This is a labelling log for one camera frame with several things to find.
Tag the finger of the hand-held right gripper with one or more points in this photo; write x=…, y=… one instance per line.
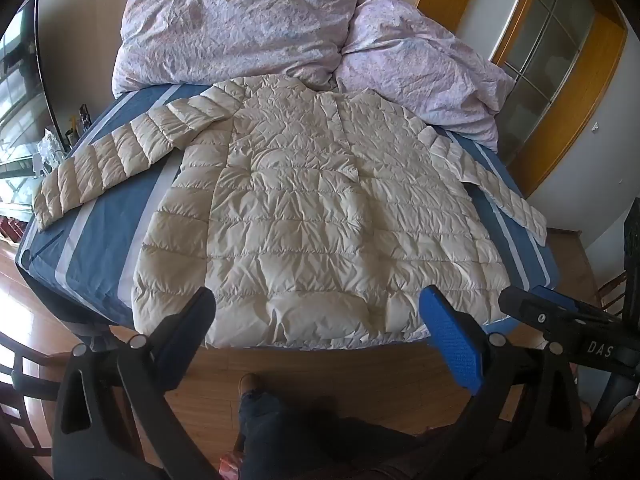
x=552, y=296
x=530, y=310

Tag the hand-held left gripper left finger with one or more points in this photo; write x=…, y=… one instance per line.
x=191, y=321

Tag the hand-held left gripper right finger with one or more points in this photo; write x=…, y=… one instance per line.
x=450, y=336

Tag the cream quilted down jacket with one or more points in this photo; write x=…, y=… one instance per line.
x=310, y=200

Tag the person's right hand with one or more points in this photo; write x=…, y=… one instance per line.
x=624, y=417

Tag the brown wooden chair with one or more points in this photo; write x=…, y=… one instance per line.
x=611, y=292

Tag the person's brown shoe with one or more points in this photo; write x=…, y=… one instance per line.
x=248, y=386

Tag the blue white-striped bed sheet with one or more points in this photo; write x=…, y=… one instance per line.
x=100, y=240

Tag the person's leg in dark trousers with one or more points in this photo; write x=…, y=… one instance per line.
x=310, y=435

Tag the dark wooden chair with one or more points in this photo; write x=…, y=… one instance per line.
x=30, y=390

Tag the clear plastic bag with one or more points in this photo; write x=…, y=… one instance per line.
x=50, y=150

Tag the wooden door with glass panes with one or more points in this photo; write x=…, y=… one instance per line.
x=545, y=60

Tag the pink floral quilt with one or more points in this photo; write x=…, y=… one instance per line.
x=230, y=25
x=425, y=70

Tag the large black framed window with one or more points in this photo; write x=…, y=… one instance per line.
x=22, y=90

